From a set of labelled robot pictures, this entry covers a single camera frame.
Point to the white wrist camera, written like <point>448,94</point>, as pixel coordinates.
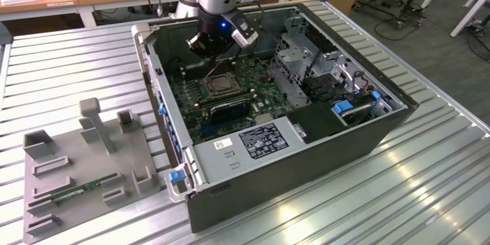
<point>245,37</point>

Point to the metal locking lever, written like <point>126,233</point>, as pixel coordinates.
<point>217,69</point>

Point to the blue card retention clip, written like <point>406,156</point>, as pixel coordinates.
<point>160,110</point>

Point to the black wheeled stand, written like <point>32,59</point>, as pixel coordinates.
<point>409,1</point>

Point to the white desk frame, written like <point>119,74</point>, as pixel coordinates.
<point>464,19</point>

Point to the silver CPU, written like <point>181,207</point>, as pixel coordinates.
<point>223,85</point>

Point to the black PC case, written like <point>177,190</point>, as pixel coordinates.
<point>291,187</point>

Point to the green motherboard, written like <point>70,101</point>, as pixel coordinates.
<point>267,90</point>

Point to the grey parts rack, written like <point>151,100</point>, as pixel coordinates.
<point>95,167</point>

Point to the grey power supply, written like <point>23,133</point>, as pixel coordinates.
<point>230,161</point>

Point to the green RAM stick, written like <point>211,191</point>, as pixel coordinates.
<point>226,100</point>
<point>82,188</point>

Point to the silver drive cage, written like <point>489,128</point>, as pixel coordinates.
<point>294,55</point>

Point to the black plastic shroud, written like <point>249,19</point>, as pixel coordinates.
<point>314,121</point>

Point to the blue plastic clip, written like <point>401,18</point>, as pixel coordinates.
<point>375,95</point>

